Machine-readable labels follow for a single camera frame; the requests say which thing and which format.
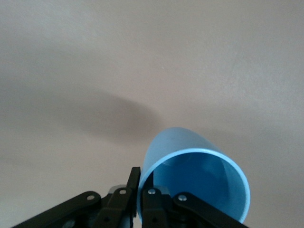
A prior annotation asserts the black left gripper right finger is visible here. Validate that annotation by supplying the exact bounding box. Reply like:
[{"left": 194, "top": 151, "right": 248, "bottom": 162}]
[{"left": 141, "top": 177, "right": 250, "bottom": 228}]

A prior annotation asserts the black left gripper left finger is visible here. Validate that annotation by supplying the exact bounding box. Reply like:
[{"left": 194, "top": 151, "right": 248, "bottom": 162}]
[{"left": 9, "top": 166, "right": 141, "bottom": 228}]

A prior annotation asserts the blue plastic cup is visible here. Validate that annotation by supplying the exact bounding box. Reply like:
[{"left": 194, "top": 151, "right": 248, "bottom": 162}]
[{"left": 138, "top": 127, "right": 251, "bottom": 224}]

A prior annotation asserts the brown table cover sheet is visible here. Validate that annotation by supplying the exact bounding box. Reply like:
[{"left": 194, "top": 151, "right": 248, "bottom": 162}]
[{"left": 0, "top": 0, "right": 304, "bottom": 228}]

